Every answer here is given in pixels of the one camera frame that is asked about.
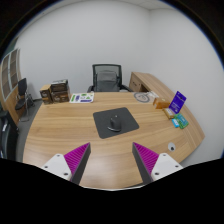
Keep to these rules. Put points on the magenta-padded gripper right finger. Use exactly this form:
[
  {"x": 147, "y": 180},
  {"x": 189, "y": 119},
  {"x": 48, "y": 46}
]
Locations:
[{"x": 146, "y": 159}]

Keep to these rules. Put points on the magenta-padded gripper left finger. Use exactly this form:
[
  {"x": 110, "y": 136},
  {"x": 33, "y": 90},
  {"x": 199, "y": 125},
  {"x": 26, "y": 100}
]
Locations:
[{"x": 77, "y": 159}]

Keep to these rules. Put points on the black computer mouse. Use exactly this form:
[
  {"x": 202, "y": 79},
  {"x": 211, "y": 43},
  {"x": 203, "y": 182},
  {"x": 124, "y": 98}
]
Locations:
[{"x": 114, "y": 124}]

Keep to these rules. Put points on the dark grey mouse pad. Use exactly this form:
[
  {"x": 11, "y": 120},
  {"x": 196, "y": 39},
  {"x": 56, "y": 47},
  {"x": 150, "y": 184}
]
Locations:
[{"x": 130, "y": 121}]

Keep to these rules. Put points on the small blue pack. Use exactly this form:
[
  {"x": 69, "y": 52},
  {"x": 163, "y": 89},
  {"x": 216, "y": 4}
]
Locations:
[{"x": 175, "y": 123}]

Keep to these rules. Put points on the small tan box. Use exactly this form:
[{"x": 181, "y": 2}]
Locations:
[{"x": 168, "y": 113}]

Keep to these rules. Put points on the green flat pack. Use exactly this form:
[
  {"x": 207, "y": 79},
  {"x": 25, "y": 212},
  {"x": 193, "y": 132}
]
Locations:
[{"x": 182, "y": 121}]

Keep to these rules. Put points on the small orange-brown box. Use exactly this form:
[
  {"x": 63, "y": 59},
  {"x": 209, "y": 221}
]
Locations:
[{"x": 161, "y": 103}]

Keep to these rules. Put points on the white printed sticker sheet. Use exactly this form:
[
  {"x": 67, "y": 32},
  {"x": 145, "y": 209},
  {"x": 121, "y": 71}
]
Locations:
[{"x": 81, "y": 97}]

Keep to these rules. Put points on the round white patterned disc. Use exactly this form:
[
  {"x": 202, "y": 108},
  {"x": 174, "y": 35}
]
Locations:
[{"x": 142, "y": 97}]

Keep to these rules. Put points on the wide brown carton box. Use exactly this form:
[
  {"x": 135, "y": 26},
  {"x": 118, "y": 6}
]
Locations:
[{"x": 61, "y": 96}]

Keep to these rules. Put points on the purple standing sign card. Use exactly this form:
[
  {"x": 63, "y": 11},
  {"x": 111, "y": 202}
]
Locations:
[{"x": 177, "y": 101}]

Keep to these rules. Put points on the tall brown carton box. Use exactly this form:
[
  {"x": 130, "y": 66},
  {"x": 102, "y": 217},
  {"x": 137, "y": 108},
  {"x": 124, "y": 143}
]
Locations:
[{"x": 45, "y": 95}]

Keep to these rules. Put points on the black leather armchair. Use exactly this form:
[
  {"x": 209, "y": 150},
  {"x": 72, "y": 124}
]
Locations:
[{"x": 6, "y": 136}]

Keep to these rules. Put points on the dark open-top box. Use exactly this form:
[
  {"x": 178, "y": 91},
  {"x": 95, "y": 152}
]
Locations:
[{"x": 60, "y": 85}]

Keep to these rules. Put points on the wooden side desk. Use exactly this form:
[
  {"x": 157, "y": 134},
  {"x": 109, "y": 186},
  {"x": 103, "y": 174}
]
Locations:
[{"x": 145, "y": 81}]

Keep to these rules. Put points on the black mesh office chair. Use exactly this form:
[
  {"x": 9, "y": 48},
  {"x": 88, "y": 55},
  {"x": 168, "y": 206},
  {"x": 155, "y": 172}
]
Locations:
[{"x": 106, "y": 80}]

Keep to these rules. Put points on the black chrome-legged visitor chair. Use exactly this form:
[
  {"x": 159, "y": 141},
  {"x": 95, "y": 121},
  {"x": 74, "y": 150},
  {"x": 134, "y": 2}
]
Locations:
[{"x": 22, "y": 87}]

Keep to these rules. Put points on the wooden glass-door shelf unit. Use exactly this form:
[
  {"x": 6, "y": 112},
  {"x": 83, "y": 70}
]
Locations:
[{"x": 8, "y": 76}]

